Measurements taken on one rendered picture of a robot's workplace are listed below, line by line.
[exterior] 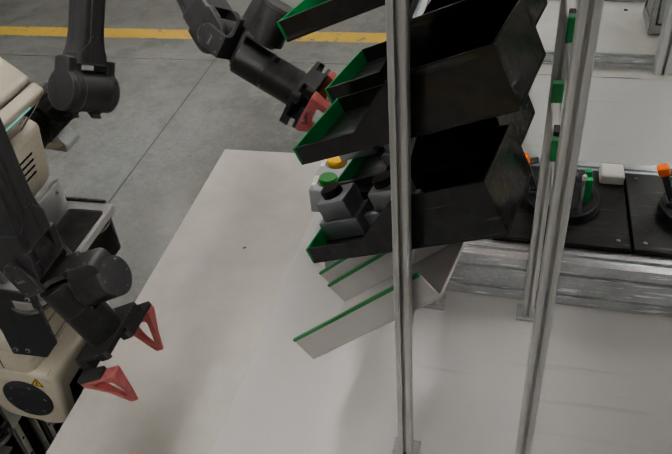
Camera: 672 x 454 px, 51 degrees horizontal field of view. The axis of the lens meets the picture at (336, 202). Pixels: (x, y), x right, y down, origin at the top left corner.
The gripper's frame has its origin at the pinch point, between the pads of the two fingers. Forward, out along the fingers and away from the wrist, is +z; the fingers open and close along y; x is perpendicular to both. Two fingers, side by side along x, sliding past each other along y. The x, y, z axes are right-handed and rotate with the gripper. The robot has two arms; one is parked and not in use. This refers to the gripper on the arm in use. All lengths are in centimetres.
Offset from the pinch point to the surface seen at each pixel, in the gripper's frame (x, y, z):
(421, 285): -1.6, -24.0, 18.9
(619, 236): 7, 21, 52
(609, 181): 7, 37, 49
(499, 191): -18.5, -21.7, 19.3
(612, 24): 19, 142, 52
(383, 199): -6.3, -18.9, 9.3
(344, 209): -1.0, -18.6, 5.8
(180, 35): 217, 278, -134
